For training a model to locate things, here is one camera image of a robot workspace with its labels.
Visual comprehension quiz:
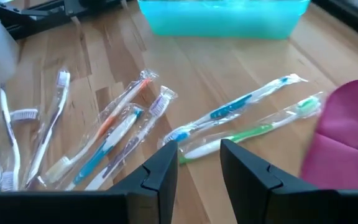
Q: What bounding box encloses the light turquoise plastic bin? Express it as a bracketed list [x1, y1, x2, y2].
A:
[137, 0, 311, 40]

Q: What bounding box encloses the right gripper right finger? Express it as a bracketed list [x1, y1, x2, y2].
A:
[220, 139, 358, 224]

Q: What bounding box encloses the green toothbrush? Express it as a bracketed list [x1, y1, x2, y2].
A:
[178, 91, 324, 166]

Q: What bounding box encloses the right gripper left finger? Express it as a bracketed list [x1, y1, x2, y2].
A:
[0, 141, 178, 224]

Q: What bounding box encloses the purple wrapped toothbrush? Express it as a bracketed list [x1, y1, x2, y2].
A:
[85, 85, 178, 191]
[25, 68, 71, 189]
[0, 86, 21, 192]

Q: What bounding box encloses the magenta cloth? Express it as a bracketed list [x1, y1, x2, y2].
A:
[300, 78, 358, 190]

